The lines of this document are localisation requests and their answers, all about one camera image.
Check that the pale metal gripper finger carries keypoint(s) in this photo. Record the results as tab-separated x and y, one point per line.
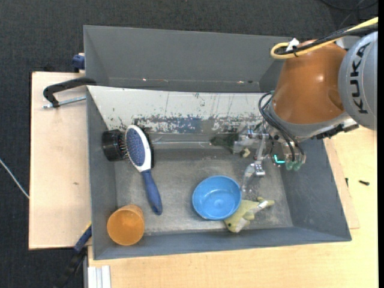
243	145
253	171

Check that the dark green toy animal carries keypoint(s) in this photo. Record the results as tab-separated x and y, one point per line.
223	142

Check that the blue plastic bowl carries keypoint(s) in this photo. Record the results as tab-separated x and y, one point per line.
216	198

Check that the light green plush toy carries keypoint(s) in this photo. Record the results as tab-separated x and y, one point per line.
241	217

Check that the small black screw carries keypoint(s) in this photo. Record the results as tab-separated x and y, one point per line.
364	183

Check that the grey metal bin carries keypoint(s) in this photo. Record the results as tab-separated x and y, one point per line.
186	58

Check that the blue and white hairbrush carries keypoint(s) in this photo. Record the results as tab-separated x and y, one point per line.
137	148

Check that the black round jar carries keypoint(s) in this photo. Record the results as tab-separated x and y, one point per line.
111	145

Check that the orange plastic cup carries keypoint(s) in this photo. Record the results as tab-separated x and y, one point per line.
125	225

